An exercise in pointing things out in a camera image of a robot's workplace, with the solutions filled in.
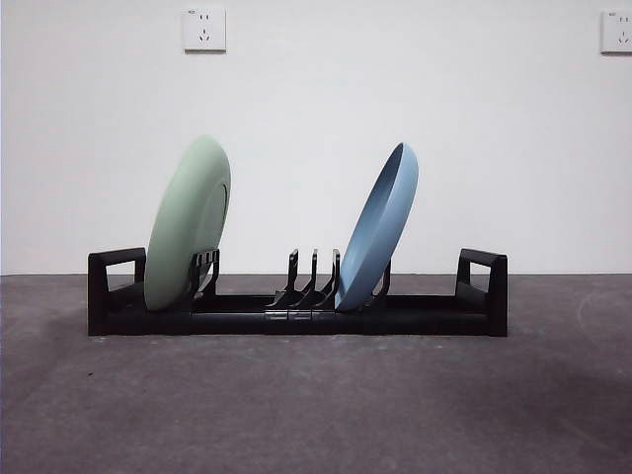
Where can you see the light blue plate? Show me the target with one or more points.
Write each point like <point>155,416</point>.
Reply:
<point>380,227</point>

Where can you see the pale green plate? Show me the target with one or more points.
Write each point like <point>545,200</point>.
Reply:
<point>182,222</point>

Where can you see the black plastic plate rack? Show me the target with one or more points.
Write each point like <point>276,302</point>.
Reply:
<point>434,316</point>

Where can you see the white wall socket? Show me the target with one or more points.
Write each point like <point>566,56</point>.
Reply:
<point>617,32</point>
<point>205,29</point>

